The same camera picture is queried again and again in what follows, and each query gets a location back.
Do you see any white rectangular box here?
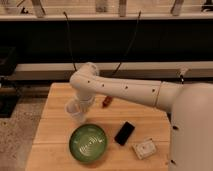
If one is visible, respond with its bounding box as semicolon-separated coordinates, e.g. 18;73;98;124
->
133;138;157;160

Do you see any black cable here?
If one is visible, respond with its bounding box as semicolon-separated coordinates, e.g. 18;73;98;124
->
111;10;142;77
63;11;79;72

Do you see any black cable left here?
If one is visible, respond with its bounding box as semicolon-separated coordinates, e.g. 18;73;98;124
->
63;11;79;72

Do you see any black smartphone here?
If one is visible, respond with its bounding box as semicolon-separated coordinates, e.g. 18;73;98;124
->
114;122;135;145

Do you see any black cable right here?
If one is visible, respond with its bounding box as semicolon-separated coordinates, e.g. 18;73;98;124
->
111;10;142;77

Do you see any black equipment left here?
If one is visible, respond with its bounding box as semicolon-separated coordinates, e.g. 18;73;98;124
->
0;46;18;118

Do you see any brown snack bar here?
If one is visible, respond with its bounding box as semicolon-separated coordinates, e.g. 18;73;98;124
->
102;96;113;108

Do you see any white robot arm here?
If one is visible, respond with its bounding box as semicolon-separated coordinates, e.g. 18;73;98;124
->
70;62;213;171

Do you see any green ceramic bowl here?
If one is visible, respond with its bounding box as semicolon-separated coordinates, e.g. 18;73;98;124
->
69;124;108;164

